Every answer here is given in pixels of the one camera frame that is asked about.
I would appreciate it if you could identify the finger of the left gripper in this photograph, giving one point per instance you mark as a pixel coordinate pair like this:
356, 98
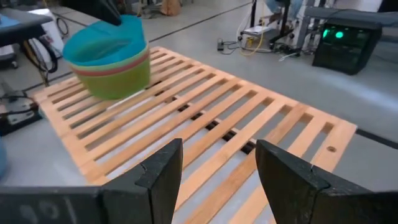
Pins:
107, 12

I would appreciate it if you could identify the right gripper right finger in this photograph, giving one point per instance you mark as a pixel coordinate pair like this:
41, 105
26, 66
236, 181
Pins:
289, 186

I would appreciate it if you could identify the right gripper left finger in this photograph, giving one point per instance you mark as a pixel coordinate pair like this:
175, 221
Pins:
149, 193

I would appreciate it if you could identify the small teal bowl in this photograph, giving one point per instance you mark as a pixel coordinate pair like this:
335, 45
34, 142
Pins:
102, 46

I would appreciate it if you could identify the small pale green bowl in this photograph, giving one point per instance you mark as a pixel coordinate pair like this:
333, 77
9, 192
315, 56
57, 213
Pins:
109, 66

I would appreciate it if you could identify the small red bowl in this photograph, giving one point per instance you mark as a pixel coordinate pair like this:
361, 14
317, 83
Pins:
109, 72

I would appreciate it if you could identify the wooden slatted shelf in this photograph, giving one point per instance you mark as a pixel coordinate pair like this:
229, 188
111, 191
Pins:
217, 109

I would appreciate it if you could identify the dark desk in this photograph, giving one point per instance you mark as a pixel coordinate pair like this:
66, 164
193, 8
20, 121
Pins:
21, 29

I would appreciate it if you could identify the brown bag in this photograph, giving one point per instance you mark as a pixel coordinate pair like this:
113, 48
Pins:
171, 7

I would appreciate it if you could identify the small lime green bowl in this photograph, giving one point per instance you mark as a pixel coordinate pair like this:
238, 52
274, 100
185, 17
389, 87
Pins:
115, 85

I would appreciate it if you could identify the black power strip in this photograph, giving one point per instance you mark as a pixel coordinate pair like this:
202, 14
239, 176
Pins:
220, 44

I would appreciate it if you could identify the black computer green lights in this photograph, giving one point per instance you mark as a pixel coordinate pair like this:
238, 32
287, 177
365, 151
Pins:
348, 53

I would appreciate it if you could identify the white flat device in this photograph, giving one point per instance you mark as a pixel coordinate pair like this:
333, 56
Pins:
255, 30

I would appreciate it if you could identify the black stand base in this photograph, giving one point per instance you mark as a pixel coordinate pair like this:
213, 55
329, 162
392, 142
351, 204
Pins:
281, 34

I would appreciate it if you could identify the grey side table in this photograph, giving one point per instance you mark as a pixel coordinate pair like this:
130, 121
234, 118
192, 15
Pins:
357, 15

